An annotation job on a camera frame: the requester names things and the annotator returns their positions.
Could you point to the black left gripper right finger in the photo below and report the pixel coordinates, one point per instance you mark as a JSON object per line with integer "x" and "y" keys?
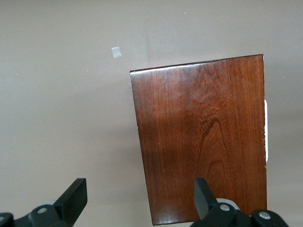
{"x": 203, "y": 201}

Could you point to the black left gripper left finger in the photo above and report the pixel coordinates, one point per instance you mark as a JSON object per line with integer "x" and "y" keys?
{"x": 71, "y": 201}

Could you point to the dark red wooden cabinet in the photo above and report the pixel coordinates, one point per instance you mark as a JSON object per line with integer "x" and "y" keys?
{"x": 201, "y": 130}

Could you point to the brown table cover sheet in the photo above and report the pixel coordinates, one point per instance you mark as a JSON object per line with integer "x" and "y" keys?
{"x": 59, "y": 106}

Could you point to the small grey tape square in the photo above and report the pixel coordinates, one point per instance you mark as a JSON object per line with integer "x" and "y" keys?
{"x": 116, "y": 52}

